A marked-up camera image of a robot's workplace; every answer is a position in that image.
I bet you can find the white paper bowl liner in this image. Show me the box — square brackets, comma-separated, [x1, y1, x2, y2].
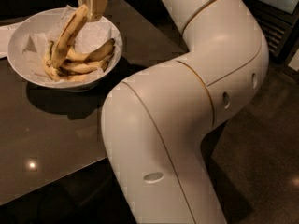
[21, 5, 121, 85]

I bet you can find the top banana in bunch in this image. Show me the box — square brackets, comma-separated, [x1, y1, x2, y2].
[66, 38, 115, 63]

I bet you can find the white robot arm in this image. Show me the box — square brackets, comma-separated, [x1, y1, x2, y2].
[101, 0, 269, 224]

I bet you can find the dark vent grille cabinet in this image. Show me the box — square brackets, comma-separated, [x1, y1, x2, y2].
[243, 0, 299, 63]

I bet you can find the white bowl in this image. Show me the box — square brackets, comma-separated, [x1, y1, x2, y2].
[7, 7, 123, 93]

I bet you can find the white paper on table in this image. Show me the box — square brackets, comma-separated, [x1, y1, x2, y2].
[0, 22, 20, 59]

